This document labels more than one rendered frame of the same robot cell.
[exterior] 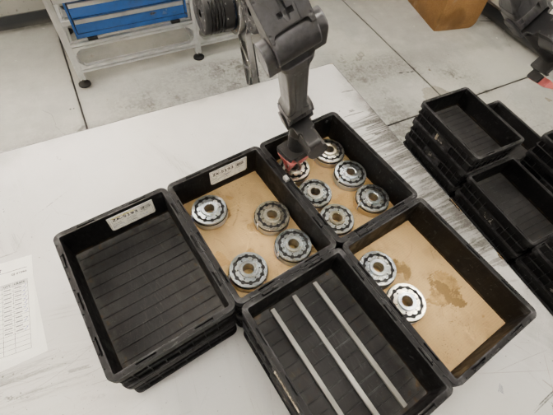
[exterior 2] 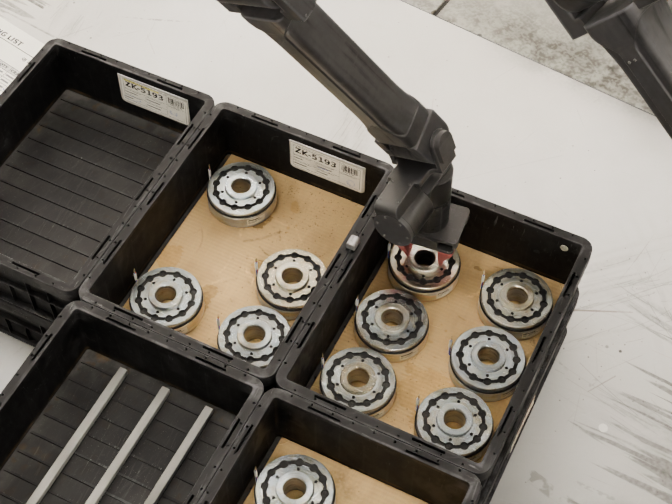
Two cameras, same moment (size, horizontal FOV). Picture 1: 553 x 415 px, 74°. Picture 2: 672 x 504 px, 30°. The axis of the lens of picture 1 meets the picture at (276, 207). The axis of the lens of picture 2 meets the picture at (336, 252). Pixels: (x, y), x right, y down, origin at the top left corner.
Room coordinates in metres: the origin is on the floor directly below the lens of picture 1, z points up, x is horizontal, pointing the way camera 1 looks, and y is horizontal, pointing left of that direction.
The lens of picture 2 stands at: (0.18, -0.93, 2.33)
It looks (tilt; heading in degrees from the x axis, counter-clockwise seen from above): 54 degrees down; 65
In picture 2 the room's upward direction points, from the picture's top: straight up
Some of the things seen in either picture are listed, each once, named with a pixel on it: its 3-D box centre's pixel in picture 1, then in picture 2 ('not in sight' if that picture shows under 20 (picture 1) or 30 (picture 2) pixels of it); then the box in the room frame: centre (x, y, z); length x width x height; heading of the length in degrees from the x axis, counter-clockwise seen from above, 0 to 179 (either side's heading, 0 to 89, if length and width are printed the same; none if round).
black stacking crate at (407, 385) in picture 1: (337, 352); (92, 484); (0.19, -0.18, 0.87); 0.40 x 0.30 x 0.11; 39
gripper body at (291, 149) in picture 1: (297, 141); (428, 208); (0.74, -0.04, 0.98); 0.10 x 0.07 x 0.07; 135
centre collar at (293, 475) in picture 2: (378, 267); (294, 489); (0.42, -0.29, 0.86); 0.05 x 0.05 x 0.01
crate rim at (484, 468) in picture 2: (335, 171); (439, 314); (0.69, -0.16, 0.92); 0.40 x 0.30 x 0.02; 39
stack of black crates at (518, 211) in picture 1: (499, 216); not in sight; (1.03, -1.09, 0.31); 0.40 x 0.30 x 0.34; 32
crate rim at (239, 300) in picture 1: (248, 216); (242, 234); (0.50, 0.07, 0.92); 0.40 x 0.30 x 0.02; 39
